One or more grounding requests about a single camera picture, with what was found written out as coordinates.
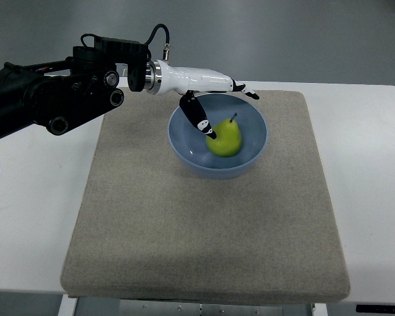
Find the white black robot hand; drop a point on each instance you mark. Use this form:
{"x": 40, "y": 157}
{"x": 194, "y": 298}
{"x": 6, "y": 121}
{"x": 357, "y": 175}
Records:
{"x": 161, "y": 78}

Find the green pear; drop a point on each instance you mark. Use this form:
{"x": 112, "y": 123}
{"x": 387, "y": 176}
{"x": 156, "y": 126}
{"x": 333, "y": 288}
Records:
{"x": 229, "y": 138}

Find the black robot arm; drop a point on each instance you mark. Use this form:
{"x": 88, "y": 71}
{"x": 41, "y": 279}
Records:
{"x": 64, "y": 95}

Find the blue bowl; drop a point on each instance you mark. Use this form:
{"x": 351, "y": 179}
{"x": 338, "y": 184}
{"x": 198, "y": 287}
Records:
{"x": 242, "y": 135}

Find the beige fabric mat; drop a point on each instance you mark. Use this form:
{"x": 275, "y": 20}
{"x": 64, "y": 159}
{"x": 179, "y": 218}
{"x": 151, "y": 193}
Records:
{"x": 150, "y": 229}

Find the white table frame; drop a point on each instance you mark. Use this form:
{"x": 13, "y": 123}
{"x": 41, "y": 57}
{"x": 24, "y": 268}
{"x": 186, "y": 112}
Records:
{"x": 94, "y": 306}

